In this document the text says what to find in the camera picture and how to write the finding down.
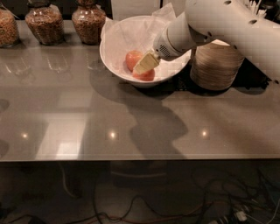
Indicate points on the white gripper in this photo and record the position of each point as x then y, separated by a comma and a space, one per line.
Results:
162, 47

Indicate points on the red apple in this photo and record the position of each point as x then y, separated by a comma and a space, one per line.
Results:
132, 57
147, 76

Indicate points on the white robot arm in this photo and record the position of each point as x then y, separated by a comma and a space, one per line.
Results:
230, 21

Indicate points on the white ceramic bowl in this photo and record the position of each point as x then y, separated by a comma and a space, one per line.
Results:
116, 62

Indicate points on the white paper liner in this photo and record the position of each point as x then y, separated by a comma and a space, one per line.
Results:
131, 35

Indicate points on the right glass jar of cereal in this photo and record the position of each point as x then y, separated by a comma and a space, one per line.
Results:
88, 21

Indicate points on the glass jar of cereal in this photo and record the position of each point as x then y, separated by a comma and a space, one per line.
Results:
9, 34
88, 21
45, 22

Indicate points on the middle glass jar of cereal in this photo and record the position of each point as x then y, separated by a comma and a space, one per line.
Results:
45, 22

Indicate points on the white plastic cutlery bundle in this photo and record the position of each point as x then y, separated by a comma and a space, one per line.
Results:
255, 8

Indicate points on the left glass jar of cereal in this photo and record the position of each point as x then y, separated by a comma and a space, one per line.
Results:
9, 34

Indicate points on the white power adapter on floor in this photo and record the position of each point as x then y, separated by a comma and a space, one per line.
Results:
241, 216

